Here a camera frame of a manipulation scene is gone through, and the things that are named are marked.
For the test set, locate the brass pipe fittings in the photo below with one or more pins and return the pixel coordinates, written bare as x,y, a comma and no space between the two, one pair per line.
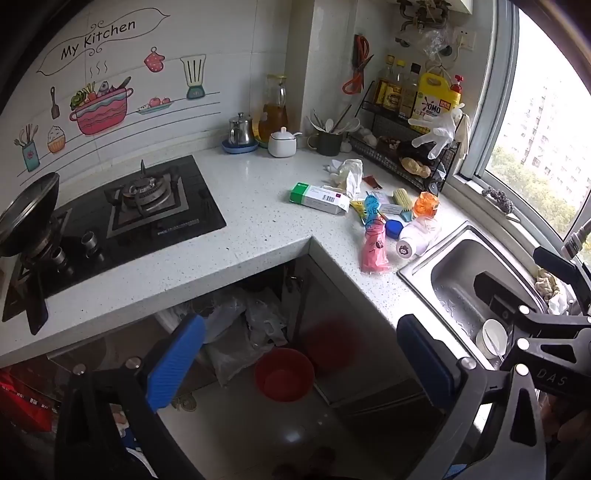
422,11

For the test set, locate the person's right hand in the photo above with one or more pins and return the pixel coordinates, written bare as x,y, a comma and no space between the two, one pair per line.
570,422

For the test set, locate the white bowl in sink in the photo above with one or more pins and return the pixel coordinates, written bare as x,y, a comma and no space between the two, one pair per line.
491,337

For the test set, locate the blue tray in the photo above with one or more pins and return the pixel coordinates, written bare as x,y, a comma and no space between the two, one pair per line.
240,148

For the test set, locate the tan ginger root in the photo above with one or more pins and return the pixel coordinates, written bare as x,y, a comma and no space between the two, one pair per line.
415,167

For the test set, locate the red bin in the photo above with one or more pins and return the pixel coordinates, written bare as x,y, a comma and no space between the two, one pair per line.
284,376

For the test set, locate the window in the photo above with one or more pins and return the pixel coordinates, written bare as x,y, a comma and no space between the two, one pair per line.
540,115

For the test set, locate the steel faucet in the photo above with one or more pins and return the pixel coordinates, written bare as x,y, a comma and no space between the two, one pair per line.
577,241

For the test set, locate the dark scouring pad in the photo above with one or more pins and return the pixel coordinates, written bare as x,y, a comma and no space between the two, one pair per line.
498,199

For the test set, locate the black gas stove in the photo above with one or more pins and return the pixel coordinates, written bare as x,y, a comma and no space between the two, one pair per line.
152,207

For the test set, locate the white sugar bowl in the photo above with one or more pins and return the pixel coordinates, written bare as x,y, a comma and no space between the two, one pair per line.
281,144

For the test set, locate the dirty dish rag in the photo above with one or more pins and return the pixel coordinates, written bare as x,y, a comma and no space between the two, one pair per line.
547,282

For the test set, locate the yellow detergent bottle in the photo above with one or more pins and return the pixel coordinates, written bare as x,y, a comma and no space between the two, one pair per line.
436,99

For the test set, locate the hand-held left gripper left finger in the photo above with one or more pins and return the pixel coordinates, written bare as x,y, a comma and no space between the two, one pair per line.
178,364

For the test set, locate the pink plastic bag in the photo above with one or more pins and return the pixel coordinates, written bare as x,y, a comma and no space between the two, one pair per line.
375,249

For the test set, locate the glass oil jug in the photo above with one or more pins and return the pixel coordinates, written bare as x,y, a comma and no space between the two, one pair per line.
273,115

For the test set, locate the white plastic bag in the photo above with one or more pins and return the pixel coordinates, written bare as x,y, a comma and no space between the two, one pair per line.
217,309

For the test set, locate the yellow yeast packet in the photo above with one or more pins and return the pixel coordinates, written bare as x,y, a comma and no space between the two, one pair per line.
358,205

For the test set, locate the white paper towel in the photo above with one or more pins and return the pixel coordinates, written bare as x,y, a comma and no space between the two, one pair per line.
348,173

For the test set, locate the green and white carton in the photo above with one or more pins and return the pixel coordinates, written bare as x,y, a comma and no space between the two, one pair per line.
318,197

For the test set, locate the kitchen wall sticker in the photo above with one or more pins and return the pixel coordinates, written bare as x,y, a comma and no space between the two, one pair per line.
99,115

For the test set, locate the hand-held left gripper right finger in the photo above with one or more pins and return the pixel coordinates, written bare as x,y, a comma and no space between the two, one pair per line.
425,364

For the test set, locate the metal cabinet door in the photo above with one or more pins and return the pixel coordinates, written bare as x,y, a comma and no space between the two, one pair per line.
351,332

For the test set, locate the steel teapot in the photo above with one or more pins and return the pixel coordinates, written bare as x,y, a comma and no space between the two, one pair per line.
241,130

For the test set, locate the round floor drain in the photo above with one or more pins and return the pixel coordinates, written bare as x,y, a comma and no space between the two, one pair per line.
184,402

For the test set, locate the white ladle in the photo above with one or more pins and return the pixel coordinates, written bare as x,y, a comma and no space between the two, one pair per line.
316,122

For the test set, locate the blue patterned wrapper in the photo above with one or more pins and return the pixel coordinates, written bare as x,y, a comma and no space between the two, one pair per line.
371,210

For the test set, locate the orange patterned packet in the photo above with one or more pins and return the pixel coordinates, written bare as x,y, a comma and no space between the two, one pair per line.
425,205

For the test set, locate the red sauce packet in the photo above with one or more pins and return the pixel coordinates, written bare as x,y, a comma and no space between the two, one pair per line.
372,182

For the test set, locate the white and pink pouch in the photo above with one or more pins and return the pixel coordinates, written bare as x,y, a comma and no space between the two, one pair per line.
391,208

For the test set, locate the clear hanging plastic bag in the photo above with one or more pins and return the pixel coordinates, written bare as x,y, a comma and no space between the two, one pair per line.
436,41

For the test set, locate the red printed carton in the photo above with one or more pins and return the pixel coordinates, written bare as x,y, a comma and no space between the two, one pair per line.
23,401

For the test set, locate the white plastic bottle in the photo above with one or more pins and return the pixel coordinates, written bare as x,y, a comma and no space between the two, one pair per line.
418,237

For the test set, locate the dark green mug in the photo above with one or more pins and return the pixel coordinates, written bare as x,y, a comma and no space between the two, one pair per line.
328,144

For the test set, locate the wooden chopsticks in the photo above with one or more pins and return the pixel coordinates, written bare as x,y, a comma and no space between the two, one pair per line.
342,117

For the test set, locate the white wall socket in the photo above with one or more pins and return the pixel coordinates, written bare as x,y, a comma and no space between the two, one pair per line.
466,39

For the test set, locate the teal scrubbing brush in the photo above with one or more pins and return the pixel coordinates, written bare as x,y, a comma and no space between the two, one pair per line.
401,199

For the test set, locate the steel sink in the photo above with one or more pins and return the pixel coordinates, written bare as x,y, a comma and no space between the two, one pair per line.
457,277

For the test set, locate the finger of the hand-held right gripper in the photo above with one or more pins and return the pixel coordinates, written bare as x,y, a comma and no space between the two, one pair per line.
498,290
556,270

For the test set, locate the blue round lid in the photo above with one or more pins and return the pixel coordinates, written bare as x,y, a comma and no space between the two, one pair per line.
394,229

